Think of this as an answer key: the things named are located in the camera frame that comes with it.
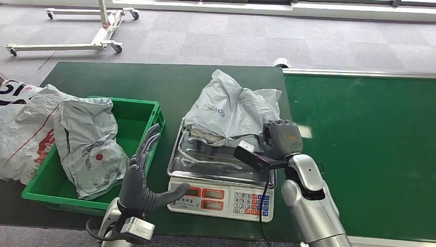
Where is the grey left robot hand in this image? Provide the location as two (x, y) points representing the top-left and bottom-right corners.
(118, 123), (190, 219)

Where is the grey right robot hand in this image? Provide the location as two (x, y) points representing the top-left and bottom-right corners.
(258, 119), (304, 161)

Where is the grey plastic mailer package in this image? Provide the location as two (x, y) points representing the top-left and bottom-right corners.
(181, 69), (283, 153)

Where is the grey mailer with red dot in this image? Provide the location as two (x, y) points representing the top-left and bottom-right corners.
(53, 98), (130, 201)

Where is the green plastic crate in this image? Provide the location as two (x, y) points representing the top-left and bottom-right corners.
(21, 96), (166, 216)

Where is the white electronic scale steel tray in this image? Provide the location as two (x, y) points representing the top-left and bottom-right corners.
(166, 117), (277, 223)

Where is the large white printed bag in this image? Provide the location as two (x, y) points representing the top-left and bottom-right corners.
(0, 80), (70, 186)

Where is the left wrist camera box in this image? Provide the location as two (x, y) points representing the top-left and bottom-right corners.
(120, 216), (156, 243)

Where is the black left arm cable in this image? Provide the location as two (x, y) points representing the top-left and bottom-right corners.
(85, 218), (121, 243)

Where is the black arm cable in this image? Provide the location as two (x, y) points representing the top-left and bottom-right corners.
(258, 169), (273, 247)
(85, 218), (121, 243)

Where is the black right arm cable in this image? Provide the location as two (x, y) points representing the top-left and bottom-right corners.
(258, 169), (273, 247)

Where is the white wheeled stand frame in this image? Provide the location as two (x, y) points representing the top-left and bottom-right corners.
(4, 0), (140, 56)

